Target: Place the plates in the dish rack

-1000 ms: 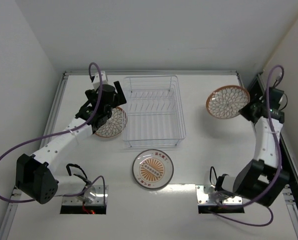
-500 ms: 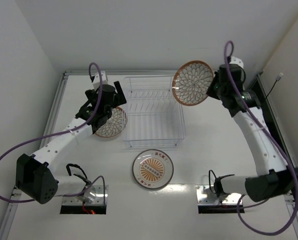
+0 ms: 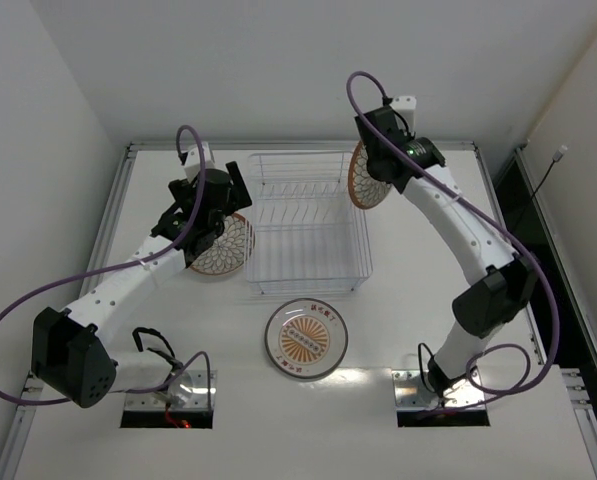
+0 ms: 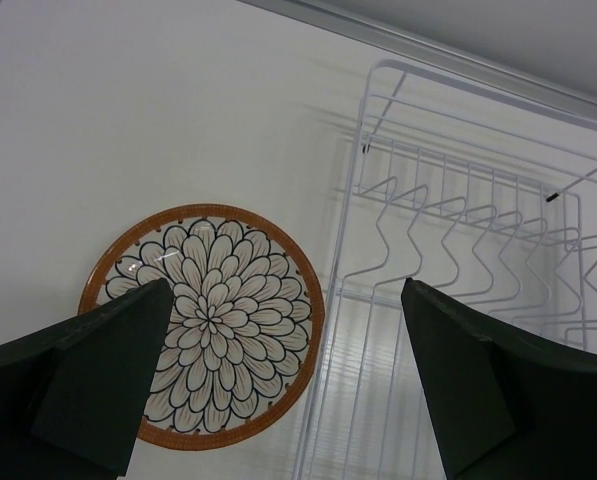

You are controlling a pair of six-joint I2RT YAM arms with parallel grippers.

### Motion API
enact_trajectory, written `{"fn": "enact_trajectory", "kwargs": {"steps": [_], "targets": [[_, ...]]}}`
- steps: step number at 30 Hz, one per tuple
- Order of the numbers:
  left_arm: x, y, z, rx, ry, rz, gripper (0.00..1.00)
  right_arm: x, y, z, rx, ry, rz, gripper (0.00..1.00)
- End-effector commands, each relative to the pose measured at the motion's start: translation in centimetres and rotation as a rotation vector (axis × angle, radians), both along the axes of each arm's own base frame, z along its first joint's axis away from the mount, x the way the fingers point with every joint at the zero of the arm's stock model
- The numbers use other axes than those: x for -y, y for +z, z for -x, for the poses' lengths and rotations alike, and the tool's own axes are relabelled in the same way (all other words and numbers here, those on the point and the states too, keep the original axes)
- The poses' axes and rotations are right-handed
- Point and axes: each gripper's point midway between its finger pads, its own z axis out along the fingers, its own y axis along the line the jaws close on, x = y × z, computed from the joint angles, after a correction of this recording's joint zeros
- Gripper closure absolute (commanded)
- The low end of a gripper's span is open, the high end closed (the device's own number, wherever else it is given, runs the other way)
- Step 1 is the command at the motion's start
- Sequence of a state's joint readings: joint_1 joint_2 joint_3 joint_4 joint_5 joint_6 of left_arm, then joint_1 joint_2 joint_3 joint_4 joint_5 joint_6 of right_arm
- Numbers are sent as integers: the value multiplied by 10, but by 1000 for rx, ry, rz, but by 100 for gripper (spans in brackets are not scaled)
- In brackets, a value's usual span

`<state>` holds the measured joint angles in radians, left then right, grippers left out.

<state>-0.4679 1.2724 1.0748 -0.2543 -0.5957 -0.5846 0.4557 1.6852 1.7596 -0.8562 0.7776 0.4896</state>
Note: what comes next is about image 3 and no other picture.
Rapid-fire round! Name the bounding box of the floral orange-rim plate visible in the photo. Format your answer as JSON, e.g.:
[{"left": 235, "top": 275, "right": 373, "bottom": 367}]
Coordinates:
[
  {"left": 347, "top": 141, "right": 392, "bottom": 210},
  {"left": 189, "top": 213, "right": 255, "bottom": 276}
]

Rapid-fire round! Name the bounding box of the sunburst pattern plate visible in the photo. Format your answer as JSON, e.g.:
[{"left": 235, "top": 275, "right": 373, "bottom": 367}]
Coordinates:
[{"left": 263, "top": 298, "right": 349, "bottom": 381}]

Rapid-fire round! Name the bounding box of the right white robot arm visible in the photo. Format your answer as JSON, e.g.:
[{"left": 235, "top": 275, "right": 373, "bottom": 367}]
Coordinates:
[{"left": 355, "top": 105, "right": 537, "bottom": 395}]

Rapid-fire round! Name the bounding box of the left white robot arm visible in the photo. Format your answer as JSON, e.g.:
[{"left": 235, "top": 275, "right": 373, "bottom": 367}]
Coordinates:
[{"left": 31, "top": 162, "right": 252, "bottom": 408}]

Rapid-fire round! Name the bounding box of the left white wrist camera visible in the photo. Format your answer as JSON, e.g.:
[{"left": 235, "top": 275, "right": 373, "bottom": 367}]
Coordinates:
[{"left": 183, "top": 142, "right": 216, "bottom": 181}]

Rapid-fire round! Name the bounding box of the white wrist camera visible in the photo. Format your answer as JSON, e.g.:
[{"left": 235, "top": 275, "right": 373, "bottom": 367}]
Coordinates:
[
  {"left": 391, "top": 95, "right": 417, "bottom": 133},
  {"left": 183, "top": 142, "right": 216, "bottom": 181}
]

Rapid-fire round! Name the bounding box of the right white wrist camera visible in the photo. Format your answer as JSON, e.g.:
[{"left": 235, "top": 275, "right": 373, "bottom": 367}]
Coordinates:
[{"left": 391, "top": 95, "right": 417, "bottom": 133}]

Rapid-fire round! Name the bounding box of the white wire dish rack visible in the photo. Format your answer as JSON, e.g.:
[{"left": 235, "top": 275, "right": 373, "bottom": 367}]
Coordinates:
[{"left": 245, "top": 150, "right": 373, "bottom": 296}]

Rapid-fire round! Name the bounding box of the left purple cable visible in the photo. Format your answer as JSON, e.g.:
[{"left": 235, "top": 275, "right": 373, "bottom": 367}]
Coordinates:
[{"left": 0, "top": 123, "right": 214, "bottom": 406}]

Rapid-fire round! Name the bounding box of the purple cable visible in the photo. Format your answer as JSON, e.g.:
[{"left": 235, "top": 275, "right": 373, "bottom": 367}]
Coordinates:
[
  {"left": 0, "top": 123, "right": 214, "bottom": 406},
  {"left": 346, "top": 71, "right": 562, "bottom": 421}
]

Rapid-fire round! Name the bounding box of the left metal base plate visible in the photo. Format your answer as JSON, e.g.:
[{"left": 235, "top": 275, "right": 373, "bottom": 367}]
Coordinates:
[{"left": 124, "top": 370, "right": 217, "bottom": 413}]

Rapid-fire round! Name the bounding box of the metal base plate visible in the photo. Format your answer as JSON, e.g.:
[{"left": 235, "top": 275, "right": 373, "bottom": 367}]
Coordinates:
[
  {"left": 391, "top": 369, "right": 485, "bottom": 413},
  {"left": 124, "top": 370, "right": 217, "bottom": 413}
]

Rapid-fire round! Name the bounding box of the black cable white plug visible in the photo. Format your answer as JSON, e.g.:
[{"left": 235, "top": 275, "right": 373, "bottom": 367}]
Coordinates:
[{"left": 513, "top": 144, "right": 568, "bottom": 229}]

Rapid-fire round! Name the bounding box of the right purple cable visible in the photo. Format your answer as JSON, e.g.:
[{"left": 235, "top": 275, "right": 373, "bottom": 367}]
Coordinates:
[{"left": 346, "top": 71, "right": 562, "bottom": 421}]

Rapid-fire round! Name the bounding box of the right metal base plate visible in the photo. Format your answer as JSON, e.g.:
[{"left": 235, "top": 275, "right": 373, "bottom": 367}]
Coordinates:
[{"left": 391, "top": 369, "right": 485, "bottom": 413}]

